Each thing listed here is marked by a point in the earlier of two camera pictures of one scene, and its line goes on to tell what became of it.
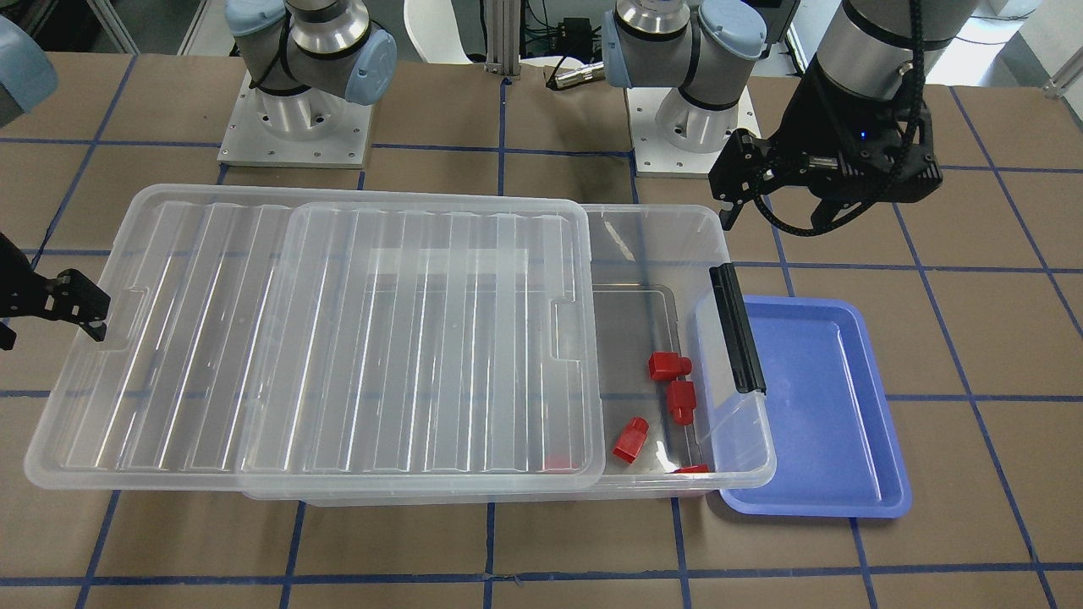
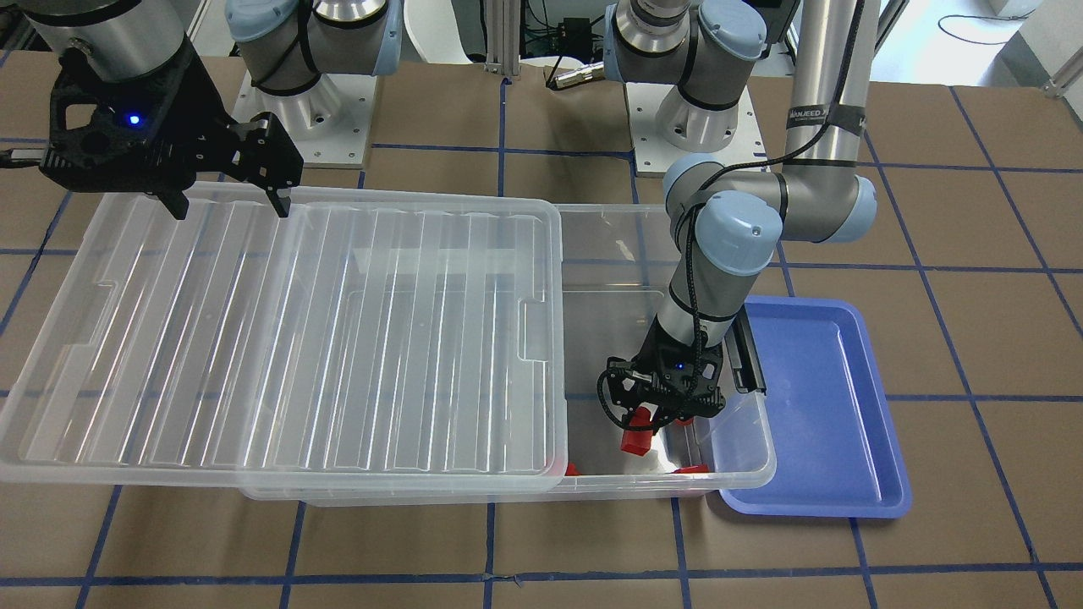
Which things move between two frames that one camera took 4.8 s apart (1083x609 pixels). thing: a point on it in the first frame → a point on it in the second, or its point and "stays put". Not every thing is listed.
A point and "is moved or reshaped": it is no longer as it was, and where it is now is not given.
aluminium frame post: [503, 37] stays put
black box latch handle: [743, 359] stays put
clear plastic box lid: [266, 342] is moved or reshaped
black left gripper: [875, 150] → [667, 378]
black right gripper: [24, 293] → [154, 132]
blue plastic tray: [836, 446] stays put
